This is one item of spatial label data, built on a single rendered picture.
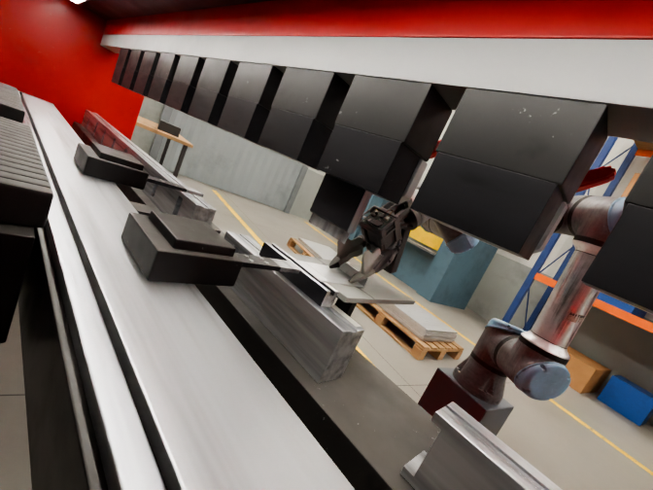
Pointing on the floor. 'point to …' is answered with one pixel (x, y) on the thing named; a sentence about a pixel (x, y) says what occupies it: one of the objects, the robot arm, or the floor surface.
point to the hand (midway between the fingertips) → (344, 273)
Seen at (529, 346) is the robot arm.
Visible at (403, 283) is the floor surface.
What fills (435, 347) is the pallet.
